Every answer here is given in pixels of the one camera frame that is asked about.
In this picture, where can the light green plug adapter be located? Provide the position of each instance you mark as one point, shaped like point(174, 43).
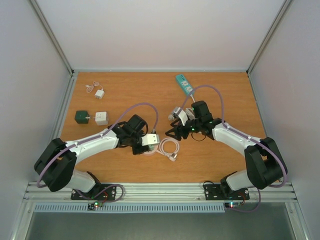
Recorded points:
point(151, 147)

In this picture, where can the controller board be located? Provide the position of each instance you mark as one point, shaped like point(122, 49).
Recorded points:
point(95, 205)
point(233, 204)

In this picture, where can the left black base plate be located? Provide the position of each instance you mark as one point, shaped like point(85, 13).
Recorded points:
point(104, 192)

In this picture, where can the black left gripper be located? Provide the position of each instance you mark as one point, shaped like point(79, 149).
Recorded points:
point(136, 151)

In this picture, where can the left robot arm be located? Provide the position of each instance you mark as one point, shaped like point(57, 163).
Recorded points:
point(56, 165)

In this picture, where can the right controller board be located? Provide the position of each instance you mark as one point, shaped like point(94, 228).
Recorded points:
point(233, 204)

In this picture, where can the left controller board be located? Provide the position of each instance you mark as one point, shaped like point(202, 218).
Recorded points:
point(95, 205)

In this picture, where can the pink round power socket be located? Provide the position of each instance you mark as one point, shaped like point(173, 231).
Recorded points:
point(150, 153)

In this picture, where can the white cube adapter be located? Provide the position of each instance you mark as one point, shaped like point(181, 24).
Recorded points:
point(101, 118)

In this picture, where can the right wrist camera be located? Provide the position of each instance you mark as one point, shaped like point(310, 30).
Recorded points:
point(180, 114)

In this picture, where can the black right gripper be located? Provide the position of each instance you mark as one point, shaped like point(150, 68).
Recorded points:
point(179, 132)

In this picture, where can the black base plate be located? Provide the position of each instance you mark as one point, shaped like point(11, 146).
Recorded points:
point(213, 192)
point(104, 192)

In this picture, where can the dark green dragon cube adapter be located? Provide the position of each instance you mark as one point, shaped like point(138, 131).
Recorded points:
point(82, 117)

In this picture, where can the grey slotted cable duct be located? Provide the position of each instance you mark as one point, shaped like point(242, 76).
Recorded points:
point(129, 208)

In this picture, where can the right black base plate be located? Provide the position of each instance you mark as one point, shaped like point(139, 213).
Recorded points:
point(213, 192)

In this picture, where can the teal power strip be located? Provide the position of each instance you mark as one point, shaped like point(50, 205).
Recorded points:
point(183, 83)

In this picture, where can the aluminium frame rail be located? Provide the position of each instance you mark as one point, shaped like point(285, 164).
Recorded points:
point(160, 193)

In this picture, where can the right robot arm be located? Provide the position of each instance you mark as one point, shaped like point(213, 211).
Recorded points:
point(263, 160)

